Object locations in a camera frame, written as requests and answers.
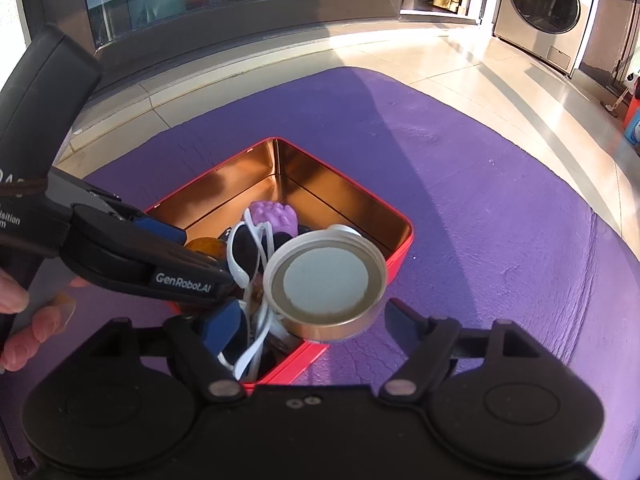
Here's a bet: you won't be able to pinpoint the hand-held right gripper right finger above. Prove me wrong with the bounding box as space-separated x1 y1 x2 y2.
379 298 576 403

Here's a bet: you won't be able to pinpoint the purple bumpy toy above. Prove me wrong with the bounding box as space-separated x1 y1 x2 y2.
248 200 299 237

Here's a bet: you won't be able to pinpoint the silver washing machine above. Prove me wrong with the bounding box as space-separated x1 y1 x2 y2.
492 0 599 77

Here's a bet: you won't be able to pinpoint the purple mat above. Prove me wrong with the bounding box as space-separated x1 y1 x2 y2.
0 66 640 461

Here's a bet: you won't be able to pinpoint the round metal jar lid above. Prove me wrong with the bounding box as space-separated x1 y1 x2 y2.
262 232 389 343

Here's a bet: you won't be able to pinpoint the white sunglasses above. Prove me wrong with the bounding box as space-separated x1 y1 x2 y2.
218 210 281 382

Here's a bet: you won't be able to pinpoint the orange sponge ball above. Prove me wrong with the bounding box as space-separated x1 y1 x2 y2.
184 237 231 264

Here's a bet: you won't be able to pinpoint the mop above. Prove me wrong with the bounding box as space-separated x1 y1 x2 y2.
602 60 633 112

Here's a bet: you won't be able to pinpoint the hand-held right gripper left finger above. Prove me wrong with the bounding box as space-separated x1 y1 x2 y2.
60 301 247 402

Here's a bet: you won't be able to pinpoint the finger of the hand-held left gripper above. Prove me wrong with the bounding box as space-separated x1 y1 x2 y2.
127 211 188 248
145 242 239 307

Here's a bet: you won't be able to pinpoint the person's left hand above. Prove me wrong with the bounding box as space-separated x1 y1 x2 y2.
0 265 77 372

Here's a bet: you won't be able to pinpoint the red tin box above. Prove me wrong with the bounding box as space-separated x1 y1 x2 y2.
144 137 414 387

